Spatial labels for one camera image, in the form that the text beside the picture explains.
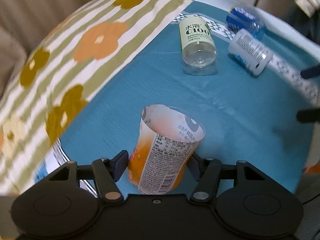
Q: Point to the floral striped blanket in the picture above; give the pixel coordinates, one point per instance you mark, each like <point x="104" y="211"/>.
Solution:
<point x="65" y="72"/>

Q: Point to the white label plastic cup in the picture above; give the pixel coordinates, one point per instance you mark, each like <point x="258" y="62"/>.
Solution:
<point x="251" y="53"/>

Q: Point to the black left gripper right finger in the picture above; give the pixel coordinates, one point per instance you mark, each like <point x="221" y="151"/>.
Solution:
<point x="206" y="172"/>

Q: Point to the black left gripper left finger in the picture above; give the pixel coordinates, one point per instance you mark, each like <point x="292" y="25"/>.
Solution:
<point x="106" y="173"/>

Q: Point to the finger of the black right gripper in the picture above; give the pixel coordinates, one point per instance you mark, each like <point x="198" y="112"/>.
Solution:
<point x="311" y="115"/>
<point x="310" y="72"/>

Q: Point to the green label clear cup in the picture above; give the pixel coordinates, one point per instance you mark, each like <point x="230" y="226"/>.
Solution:
<point x="198" y="47"/>

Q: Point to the teal patterned cloth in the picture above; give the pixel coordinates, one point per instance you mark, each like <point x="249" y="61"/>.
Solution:
<point x="245" y="117"/>

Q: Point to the beige curtain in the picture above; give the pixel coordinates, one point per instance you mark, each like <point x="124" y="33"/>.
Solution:
<point x="24" y="24"/>

